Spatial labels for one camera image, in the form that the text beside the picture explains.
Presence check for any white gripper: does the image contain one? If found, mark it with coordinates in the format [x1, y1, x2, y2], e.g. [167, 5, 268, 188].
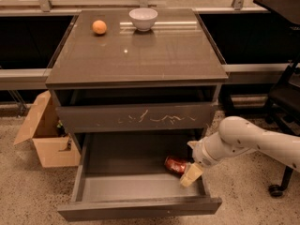
[180, 132, 232, 188]

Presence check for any red coke can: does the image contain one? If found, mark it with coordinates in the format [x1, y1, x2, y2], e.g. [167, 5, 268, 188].
[164, 157, 188, 174]

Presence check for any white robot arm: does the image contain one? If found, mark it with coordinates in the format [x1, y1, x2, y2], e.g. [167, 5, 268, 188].
[180, 116, 300, 187]

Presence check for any open grey middle drawer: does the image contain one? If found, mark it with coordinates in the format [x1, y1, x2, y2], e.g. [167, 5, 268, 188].
[58, 129, 221, 221]

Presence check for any grey drawer cabinet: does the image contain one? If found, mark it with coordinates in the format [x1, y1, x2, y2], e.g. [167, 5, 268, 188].
[46, 8, 228, 145]

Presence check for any scratched grey top drawer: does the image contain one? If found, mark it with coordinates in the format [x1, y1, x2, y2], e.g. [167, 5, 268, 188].
[56, 102, 218, 133]

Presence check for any open cardboard box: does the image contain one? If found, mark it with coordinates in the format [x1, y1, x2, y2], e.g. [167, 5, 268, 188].
[14, 91, 81, 168]

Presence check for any white ceramic bowl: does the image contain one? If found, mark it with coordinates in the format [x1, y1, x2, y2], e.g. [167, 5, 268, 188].
[129, 7, 158, 31]

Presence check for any orange fruit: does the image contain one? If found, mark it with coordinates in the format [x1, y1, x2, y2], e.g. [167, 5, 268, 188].
[92, 20, 107, 35]

